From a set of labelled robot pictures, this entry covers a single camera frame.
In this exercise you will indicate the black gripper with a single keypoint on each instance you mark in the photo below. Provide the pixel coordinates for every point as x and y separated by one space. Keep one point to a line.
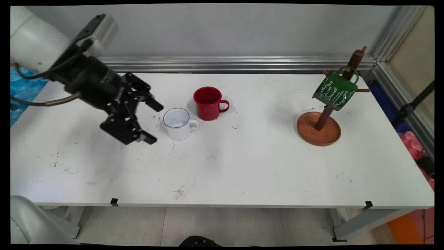
93 81

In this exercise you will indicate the green enamel mug white lettering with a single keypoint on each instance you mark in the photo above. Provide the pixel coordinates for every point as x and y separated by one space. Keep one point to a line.
334 92

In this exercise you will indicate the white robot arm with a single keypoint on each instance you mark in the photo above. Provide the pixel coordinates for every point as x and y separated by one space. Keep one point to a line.
31 38

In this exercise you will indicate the red enamel mug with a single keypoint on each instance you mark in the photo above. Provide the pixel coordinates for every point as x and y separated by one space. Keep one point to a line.
208 109

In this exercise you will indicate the black tape clip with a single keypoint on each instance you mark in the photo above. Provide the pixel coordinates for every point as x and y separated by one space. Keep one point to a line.
368 204
114 201

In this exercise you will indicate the blue plastic sheet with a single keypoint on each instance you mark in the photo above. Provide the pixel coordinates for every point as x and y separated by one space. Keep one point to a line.
24 90

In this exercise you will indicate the grey table leg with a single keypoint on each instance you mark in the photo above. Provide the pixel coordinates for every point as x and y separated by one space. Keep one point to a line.
69 220
364 222

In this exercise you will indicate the black rounded object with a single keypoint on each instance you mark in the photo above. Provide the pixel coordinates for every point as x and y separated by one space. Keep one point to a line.
199 242

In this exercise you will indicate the white plastic chair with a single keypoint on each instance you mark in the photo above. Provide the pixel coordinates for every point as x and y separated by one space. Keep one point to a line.
24 222

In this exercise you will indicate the wooden mug tree stand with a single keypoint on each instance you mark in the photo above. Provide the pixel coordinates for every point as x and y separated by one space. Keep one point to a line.
319 133

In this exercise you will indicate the black tripod stand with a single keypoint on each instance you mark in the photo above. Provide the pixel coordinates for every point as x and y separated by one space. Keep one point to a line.
416 100

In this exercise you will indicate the beige board panel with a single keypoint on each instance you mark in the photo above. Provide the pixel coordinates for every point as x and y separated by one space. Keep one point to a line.
414 52

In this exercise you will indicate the orange foam block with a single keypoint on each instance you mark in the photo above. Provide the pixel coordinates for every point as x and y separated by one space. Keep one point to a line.
406 225

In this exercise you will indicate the small black device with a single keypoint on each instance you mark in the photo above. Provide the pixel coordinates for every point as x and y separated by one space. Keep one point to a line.
426 166

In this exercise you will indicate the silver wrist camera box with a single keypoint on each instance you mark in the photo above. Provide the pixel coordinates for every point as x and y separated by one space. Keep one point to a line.
102 31

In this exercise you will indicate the long aluminium frame rail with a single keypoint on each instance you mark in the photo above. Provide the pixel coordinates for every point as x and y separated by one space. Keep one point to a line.
242 64

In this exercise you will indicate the aluminium side frame rail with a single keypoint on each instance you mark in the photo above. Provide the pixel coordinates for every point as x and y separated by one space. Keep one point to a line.
399 93

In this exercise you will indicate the aluminium frame post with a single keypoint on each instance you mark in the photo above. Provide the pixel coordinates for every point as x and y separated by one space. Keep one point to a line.
399 33

